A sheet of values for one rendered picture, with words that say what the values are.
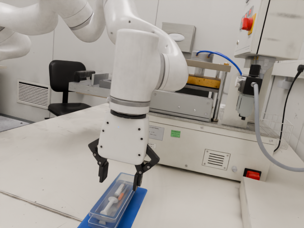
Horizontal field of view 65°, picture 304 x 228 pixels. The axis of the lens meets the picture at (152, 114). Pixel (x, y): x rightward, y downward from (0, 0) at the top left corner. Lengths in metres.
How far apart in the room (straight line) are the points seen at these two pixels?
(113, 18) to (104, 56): 2.17
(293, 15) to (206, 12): 1.75
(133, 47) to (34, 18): 0.56
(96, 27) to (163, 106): 0.33
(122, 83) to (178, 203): 0.35
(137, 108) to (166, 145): 0.35
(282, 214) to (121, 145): 0.40
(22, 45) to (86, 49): 1.78
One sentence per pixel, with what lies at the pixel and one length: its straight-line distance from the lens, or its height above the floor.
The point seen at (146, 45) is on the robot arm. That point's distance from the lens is 0.45.
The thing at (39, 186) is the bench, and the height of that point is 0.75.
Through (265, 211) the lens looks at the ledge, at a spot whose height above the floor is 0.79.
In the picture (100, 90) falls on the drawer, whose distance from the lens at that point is 0.88.
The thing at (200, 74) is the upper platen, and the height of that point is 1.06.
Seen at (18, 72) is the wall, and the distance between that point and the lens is 3.49.
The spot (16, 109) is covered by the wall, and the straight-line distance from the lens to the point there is 3.60.
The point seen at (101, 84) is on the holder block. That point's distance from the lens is 0.88.
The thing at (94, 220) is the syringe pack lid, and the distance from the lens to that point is 0.53.
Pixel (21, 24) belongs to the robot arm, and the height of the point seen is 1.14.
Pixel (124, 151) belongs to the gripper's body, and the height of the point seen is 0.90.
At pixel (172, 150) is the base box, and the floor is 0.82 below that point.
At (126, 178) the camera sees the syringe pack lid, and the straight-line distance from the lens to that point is 0.63.
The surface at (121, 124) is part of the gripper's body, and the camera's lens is 0.48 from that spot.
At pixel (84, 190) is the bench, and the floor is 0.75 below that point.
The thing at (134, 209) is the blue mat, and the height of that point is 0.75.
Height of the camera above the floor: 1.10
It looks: 13 degrees down
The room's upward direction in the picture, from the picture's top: 9 degrees clockwise
